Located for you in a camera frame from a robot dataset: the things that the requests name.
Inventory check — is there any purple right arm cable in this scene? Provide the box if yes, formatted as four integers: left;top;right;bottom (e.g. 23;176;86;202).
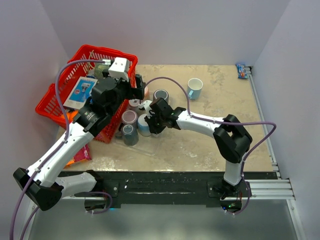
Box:
146;76;277;216

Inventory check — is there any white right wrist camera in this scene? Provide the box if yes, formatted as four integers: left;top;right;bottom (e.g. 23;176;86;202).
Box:
138;100;153;118

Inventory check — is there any dark teal mug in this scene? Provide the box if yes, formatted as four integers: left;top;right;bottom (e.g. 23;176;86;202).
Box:
115;123;139;146

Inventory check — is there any blue razor box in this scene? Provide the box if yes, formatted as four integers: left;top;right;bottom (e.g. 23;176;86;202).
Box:
63;76;98;110

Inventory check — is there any pink mug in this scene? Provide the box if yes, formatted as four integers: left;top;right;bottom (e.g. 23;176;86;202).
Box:
144;86;150;99

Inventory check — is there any lilac grey mug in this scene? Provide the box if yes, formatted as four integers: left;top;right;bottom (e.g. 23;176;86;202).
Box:
121;110;138;126

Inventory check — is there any red plastic shopping basket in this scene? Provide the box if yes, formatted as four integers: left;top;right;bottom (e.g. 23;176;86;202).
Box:
35;44;139;144

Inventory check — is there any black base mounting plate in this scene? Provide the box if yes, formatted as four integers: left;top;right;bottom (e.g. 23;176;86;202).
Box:
76;171;277;212

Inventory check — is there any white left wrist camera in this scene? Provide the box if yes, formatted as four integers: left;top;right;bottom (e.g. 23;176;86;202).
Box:
102;57;130;82

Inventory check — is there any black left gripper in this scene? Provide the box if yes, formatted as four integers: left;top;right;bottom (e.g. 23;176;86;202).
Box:
108;73;146;117

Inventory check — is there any aluminium frame rail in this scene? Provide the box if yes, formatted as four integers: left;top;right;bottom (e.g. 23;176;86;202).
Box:
247;65;307;240

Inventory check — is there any light grey mug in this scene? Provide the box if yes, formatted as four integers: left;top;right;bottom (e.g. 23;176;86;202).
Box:
128;99;140;113

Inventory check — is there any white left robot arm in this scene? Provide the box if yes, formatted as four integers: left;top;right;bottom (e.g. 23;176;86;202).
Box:
13;74;146;211

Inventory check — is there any orange fruit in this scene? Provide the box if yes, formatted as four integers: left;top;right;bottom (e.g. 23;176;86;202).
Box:
66;110;78;122

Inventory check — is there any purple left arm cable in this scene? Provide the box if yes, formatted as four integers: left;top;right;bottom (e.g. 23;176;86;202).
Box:
9;59;111;240

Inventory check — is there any blue candy packet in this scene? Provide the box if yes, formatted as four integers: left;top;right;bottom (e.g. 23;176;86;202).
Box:
235;63;251;80

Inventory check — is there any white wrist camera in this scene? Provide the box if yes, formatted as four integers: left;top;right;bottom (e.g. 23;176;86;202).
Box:
138;100;153;118
102;57;130;82

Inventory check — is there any clear plastic tray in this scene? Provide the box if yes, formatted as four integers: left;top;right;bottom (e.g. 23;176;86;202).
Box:
111;131;162;156

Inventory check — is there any blue white round mug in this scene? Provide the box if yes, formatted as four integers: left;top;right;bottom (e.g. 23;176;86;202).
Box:
137;113;151;137

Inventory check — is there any pink purple packet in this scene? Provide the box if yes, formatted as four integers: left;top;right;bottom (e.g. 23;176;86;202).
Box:
65;144;92;168

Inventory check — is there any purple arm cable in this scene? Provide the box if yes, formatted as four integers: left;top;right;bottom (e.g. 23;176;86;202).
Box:
146;76;277;216
9;59;111;240

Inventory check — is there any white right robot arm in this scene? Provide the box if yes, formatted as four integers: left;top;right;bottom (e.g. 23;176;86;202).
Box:
139;98;253;199

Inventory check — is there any dark grey mug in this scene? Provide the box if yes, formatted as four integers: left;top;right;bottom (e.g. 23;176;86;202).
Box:
153;89;169;103

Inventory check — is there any light blue square mug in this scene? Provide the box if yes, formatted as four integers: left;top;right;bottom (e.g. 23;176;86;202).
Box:
187;78;204;100

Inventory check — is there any green netted melon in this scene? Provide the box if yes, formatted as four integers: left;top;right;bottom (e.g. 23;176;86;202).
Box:
94;63;111;79

